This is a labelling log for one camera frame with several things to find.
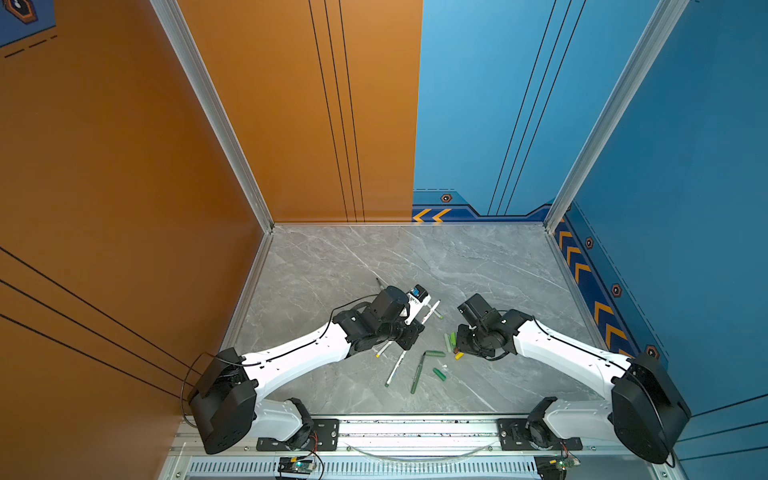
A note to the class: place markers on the white pen yellow end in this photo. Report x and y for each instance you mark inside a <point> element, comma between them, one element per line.
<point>383,349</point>

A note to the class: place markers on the left aluminium corner post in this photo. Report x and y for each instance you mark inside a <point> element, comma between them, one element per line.
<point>176,29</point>

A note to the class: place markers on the dark green capped pen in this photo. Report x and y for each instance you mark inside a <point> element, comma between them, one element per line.
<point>420,365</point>

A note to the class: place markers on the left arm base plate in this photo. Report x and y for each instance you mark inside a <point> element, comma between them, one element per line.
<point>323,436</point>

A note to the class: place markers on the green circuit board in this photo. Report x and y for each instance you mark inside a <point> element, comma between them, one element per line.
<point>296,468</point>
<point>555,468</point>

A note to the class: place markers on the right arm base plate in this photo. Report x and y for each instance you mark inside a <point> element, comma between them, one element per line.
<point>518,434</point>

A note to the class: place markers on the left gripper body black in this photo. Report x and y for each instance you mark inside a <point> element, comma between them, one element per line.
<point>404,334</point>

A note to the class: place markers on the white pen green tip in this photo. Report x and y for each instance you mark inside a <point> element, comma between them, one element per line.
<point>395,368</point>

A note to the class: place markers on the right aluminium corner post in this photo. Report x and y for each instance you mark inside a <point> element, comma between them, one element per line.
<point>652,40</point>

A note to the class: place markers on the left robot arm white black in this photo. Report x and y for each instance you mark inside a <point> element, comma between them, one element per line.
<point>231,400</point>

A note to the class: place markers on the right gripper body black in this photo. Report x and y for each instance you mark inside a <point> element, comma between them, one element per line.
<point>471,341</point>

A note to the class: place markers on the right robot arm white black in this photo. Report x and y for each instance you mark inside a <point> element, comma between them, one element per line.
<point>639,406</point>

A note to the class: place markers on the aluminium front rail frame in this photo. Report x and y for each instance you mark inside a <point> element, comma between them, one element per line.
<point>419,446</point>

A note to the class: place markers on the white pen brown end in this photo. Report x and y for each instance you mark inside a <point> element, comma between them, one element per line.
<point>431,310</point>

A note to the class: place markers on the aluminium corner post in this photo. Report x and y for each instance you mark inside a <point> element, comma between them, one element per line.
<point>652,40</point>
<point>176,29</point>

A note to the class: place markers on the right green circuit board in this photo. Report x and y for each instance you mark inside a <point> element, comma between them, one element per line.
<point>555,468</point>

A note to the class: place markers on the left green circuit board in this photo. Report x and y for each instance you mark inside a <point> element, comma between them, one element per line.
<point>296,468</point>

